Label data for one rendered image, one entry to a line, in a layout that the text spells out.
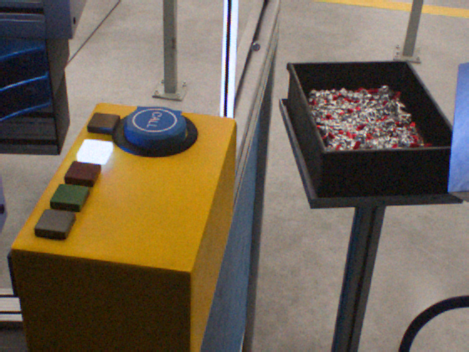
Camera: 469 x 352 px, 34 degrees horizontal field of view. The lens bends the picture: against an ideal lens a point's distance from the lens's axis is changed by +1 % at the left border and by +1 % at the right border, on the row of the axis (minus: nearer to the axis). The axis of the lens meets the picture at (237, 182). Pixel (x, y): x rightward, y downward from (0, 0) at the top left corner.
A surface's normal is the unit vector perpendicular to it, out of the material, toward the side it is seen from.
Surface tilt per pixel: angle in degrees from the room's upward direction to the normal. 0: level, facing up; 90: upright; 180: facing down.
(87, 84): 0
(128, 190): 0
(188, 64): 0
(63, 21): 90
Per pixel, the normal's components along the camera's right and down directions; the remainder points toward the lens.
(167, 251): 0.04, -0.81
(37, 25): 0.01, 0.58
